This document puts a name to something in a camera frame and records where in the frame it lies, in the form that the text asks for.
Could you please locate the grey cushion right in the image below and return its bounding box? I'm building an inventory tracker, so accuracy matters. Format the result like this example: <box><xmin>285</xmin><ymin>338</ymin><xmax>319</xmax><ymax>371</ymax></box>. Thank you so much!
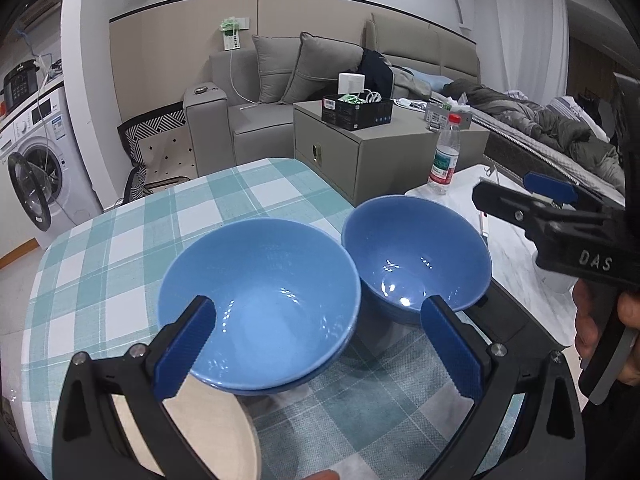
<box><xmin>281</xmin><ymin>32</ymin><xmax>363</xmax><ymax>104</ymax></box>

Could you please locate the grey sofa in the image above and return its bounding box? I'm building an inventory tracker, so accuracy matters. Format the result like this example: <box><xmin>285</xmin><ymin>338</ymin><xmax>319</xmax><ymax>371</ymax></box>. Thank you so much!
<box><xmin>182</xmin><ymin>12</ymin><xmax>482</xmax><ymax>177</ymax></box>

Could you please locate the white washing machine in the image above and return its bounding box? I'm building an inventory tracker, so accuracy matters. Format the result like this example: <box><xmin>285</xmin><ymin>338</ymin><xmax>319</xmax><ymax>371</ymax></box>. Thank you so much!
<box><xmin>1</xmin><ymin>84</ymin><xmax>103</xmax><ymax>249</ymax></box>

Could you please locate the black pressure cooker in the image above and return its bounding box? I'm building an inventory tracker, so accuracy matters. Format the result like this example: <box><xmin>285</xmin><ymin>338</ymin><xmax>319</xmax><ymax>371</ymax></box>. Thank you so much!
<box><xmin>3</xmin><ymin>58</ymin><xmax>39</xmax><ymax>113</ymax></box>

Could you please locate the black box with cables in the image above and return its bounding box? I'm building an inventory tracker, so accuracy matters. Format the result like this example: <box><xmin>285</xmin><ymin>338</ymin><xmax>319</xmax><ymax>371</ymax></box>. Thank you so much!
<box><xmin>321</xmin><ymin>94</ymin><xmax>394</xmax><ymax>131</ymax></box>

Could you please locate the person's left hand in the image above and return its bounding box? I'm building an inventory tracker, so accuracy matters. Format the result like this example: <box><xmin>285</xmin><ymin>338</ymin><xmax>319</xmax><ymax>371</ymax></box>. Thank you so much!
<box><xmin>304</xmin><ymin>469</ymin><xmax>340</xmax><ymax>480</ymax></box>

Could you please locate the grey tissue box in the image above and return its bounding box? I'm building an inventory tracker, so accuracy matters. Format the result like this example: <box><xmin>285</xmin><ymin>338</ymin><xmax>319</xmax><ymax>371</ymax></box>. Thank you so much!
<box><xmin>424</xmin><ymin>103</ymin><xmax>473</xmax><ymax>131</ymax></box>

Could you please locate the white handled knife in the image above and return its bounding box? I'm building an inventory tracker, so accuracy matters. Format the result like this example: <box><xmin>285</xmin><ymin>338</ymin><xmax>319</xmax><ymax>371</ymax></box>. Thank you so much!
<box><xmin>478</xmin><ymin>211</ymin><xmax>489</xmax><ymax>245</ymax></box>

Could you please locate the person's right hand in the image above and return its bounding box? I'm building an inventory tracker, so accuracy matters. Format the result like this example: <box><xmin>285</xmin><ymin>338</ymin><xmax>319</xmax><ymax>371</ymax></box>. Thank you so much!
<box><xmin>572</xmin><ymin>278</ymin><xmax>640</xmax><ymax>371</ymax></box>

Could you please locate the range hood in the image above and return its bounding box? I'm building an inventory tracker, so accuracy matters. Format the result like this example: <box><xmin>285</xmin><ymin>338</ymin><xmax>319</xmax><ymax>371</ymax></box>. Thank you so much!
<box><xmin>8</xmin><ymin>0</ymin><xmax>62</xmax><ymax>36</ymax></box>

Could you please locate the grey cushion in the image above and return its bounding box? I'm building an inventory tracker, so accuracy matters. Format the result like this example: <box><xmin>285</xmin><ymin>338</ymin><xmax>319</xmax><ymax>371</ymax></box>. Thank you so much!
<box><xmin>252</xmin><ymin>36</ymin><xmax>300</xmax><ymax>104</ymax></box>
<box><xmin>281</xmin><ymin>32</ymin><xmax>363</xmax><ymax>104</ymax></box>

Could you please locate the grey cushion left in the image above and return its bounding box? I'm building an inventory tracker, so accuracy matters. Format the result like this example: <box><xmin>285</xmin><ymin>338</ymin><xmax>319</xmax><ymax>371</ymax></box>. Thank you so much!
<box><xmin>252</xmin><ymin>36</ymin><xmax>300</xmax><ymax>104</ymax></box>

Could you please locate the teal checkered tablecloth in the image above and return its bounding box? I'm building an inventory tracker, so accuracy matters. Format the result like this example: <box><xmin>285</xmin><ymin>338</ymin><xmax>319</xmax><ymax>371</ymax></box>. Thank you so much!
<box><xmin>22</xmin><ymin>158</ymin><xmax>470</xmax><ymax>479</ymax></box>

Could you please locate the plastic water bottle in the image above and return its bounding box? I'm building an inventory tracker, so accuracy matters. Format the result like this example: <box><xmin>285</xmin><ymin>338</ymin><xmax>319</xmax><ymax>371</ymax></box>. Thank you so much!
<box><xmin>427</xmin><ymin>113</ymin><xmax>461</xmax><ymax>195</ymax></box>

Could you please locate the white power strip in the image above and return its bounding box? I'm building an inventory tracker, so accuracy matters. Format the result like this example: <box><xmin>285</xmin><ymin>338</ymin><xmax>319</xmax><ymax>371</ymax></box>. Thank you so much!
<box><xmin>219</xmin><ymin>16</ymin><xmax>250</xmax><ymax>51</ymax></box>

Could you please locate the blue bowl back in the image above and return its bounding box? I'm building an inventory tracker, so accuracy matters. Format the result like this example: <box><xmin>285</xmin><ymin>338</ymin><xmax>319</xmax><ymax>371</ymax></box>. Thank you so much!
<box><xmin>157</xmin><ymin>218</ymin><xmax>361</xmax><ymax>389</ymax></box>

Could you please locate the black patterned rug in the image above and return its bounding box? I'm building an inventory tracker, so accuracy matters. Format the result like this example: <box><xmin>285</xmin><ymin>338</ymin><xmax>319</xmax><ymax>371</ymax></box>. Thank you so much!
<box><xmin>117</xmin><ymin>102</ymin><xmax>198</xmax><ymax>203</ymax></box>

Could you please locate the cream plate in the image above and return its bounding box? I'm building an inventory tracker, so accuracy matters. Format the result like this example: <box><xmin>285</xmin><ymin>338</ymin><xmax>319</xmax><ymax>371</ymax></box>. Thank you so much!
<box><xmin>109</xmin><ymin>374</ymin><xmax>263</xmax><ymax>480</ymax></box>

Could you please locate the white charger box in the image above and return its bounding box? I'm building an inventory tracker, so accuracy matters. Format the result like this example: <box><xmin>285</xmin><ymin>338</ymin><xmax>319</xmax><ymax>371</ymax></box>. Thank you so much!
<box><xmin>337</xmin><ymin>73</ymin><xmax>366</xmax><ymax>96</ymax></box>

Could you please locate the large blue bowl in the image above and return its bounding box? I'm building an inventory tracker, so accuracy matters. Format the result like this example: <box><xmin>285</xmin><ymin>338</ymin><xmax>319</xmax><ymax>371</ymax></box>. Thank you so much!
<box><xmin>190</xmin><ymin>326</ymin><xmax>356</xmax><ymax>396</ymax></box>

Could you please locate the grey bedside cabinet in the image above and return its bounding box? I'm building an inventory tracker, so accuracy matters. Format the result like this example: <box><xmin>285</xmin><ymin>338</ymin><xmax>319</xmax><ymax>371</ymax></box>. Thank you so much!
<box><xmin>292</xmin><ymin>97</ymin><xmax>492</xmax><ymax>207</ymax></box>

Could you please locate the metal phone stand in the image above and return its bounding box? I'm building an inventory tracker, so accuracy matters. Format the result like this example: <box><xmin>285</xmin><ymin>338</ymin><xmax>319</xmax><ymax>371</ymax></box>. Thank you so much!
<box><xmin>480</xmin><ymin>165</ymin><xmax>500</xmax><ymax>184</ymax></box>

